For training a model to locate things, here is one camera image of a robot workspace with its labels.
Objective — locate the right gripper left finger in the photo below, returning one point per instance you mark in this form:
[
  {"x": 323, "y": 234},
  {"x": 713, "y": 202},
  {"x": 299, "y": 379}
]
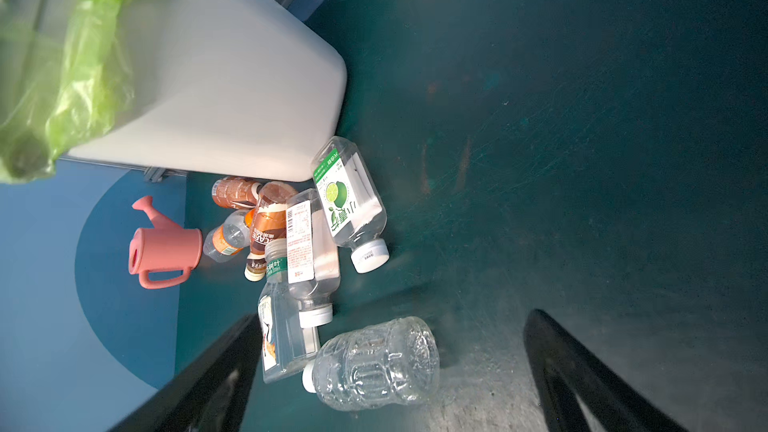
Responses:
[{"x": 211, "y": 393}]

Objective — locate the clear bottle lime label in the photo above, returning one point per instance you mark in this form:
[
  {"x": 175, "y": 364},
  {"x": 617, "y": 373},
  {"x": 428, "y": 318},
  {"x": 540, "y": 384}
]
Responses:
[{"x": 351, "y": 203}]

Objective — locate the white plastic waste bin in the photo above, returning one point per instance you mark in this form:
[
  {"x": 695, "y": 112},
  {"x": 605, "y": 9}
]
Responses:
[{"x": 231, "y": 87}]

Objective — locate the brown label bottle far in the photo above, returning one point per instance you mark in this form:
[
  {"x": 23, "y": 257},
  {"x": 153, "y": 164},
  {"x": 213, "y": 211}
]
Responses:
[{"x": 233, "y": 192}]

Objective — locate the pink toy watering can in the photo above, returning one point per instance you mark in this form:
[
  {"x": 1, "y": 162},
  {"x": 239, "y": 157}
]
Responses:
[{"x": 164, "y": 255}]

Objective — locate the clear ribbed unlabelled bottle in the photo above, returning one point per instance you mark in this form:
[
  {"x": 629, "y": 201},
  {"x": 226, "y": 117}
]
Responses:
[{"x": 392, "y": 363}]

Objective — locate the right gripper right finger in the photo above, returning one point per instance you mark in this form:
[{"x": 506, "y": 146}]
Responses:
[{"x": 567, "y": 375}]

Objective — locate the clear bottle green neck label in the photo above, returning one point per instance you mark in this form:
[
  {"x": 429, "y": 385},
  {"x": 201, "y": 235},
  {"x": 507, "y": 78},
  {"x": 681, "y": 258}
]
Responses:
[{"x": 286, "y": 346}]

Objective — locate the brown bottle white cap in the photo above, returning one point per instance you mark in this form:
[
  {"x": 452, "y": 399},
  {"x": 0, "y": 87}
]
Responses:
[{"x": 268, "y": 222}]

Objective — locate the clear bottle pink label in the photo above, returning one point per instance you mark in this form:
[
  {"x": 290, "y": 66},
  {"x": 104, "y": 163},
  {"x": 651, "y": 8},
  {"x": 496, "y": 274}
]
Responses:
[{"x": 312, "y": 257}]

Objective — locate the green bin liner bag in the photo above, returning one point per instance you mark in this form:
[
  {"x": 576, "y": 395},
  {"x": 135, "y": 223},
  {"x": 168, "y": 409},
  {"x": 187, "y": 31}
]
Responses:
[{"x": 57, "y": 94}]

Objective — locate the clear bottle orange label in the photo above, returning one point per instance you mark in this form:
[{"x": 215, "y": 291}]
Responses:
[{"x": 229, "y": 239}]

